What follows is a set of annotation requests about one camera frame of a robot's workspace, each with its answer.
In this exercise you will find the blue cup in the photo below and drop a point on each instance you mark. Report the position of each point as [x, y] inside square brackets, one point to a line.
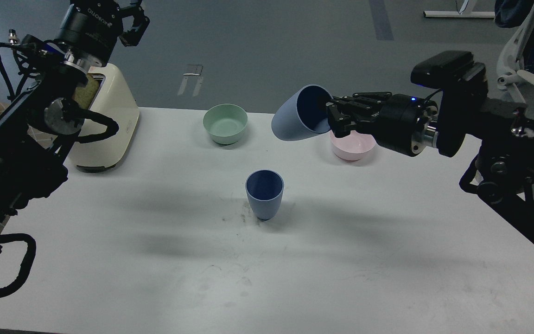
[264, 190]
[304, 115]

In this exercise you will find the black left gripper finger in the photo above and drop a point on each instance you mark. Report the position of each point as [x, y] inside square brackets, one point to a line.
[140, 22]

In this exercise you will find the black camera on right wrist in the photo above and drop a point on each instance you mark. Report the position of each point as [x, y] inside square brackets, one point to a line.
[456, 74]

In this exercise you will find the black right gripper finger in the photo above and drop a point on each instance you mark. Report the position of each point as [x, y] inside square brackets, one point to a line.
[342, 126]
[365, 103]

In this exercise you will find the white office chair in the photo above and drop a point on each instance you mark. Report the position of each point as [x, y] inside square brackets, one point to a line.
[516, 61]

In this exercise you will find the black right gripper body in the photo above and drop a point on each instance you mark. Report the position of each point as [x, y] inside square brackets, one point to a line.
[406, 124]

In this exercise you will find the white table leg base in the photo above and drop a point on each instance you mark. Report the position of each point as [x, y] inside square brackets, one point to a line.
[465, 10]

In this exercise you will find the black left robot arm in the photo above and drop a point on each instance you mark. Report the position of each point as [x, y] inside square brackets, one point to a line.
[43, 120]

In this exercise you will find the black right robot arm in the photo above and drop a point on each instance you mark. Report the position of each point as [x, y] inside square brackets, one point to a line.
[502, 172]

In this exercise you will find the pink bowl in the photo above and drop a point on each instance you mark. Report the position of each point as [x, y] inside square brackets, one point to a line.
[353, 147]

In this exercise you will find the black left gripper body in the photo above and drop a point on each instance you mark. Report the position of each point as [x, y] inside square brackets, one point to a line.
[91, 27]

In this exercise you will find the cream toaster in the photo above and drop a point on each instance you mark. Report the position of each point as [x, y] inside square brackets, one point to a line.
[111, 132]

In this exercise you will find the green bowl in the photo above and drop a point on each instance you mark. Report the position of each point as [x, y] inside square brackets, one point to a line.
[225, 123]

